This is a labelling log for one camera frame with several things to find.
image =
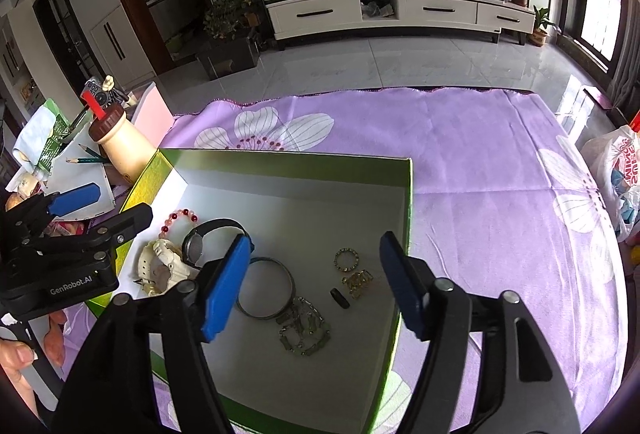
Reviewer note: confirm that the person's left hand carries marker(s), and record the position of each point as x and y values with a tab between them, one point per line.
17	359

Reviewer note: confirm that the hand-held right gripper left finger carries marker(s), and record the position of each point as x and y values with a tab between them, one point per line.
225	294

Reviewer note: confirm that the pink box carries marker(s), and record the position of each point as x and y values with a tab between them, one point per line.
152	119

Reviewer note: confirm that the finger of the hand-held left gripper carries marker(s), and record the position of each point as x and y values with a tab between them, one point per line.
125	224
75	200

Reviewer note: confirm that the purple floral cloth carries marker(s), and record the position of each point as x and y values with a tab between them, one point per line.
475	214

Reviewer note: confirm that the bushy potted plant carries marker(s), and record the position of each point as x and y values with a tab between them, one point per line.
227	16

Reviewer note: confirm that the dark plant stand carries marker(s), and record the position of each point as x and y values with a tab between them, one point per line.
230	59

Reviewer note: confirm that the green cardboard box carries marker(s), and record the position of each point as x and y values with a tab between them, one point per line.
310	214

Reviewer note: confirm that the black wrist watch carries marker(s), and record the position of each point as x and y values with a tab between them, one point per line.
192	246

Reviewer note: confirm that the small potted plant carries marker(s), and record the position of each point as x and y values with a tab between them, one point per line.
540	26

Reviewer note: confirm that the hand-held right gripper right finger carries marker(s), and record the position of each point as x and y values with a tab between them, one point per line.
405	294

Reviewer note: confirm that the silver bangle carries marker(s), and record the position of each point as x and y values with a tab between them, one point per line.
290	286

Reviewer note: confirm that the white wrist watch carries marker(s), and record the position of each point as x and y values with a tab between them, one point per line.
167	266

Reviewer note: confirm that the white paper sheet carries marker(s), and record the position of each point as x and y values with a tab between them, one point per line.
85	191

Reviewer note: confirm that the remote control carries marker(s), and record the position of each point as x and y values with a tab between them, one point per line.
97	91

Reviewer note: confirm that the cream bottle-shaped pen holder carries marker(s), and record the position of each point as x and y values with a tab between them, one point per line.
125	144

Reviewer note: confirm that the gold flower brooch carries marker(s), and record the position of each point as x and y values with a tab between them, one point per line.
359	286

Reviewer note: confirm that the white television cabinet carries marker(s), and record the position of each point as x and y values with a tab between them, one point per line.
435	9

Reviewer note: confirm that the white plastic bag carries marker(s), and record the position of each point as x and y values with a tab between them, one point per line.
612	164

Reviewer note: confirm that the green and white cloth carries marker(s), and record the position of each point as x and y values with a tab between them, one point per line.
37	134

